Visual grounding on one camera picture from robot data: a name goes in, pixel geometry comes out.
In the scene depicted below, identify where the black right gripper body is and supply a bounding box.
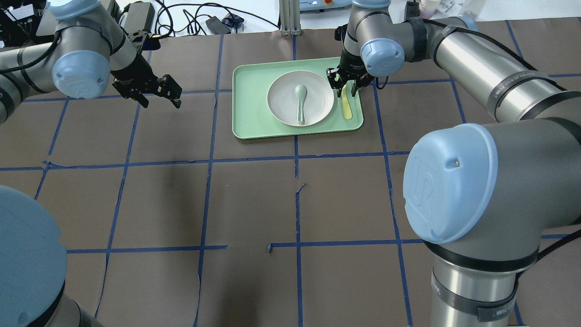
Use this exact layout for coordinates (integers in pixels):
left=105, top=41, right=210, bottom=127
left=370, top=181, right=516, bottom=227
left=326, top=50, right=375, bottom=91

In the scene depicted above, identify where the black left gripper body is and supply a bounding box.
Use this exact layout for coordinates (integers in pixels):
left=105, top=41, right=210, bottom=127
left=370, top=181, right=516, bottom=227
left=112, top=64, right=182, bottom=101

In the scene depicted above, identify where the white round plate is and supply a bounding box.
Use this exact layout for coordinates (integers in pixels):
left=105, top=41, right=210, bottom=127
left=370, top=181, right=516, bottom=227
left=267, top=70, right=335, bottom=128

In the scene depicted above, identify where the yellow plastic fork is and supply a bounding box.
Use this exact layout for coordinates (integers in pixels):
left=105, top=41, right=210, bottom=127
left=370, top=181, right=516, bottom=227
left=340, top=81, right=354, bottom=120

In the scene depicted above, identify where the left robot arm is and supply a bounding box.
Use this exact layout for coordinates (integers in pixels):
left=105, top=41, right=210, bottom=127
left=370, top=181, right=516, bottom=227
left=0, top=0, right=182, bottom=327

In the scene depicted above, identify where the green plastic spoon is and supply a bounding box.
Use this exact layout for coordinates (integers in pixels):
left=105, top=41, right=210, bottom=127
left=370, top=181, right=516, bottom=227
left=294, top=84, right=307, bottom=125

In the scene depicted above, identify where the black power adapter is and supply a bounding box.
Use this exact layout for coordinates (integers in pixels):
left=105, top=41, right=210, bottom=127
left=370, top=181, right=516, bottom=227
left=205, top=16, right=231, bottom=35

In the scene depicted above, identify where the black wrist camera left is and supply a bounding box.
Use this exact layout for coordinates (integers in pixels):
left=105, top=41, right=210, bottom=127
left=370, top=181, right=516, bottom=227
left=119, top=1, right=155, bottom=50

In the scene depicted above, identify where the aluminium frame post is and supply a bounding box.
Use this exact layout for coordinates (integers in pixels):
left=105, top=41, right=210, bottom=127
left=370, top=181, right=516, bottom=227
left=279, top=0, right=302, bottom=36

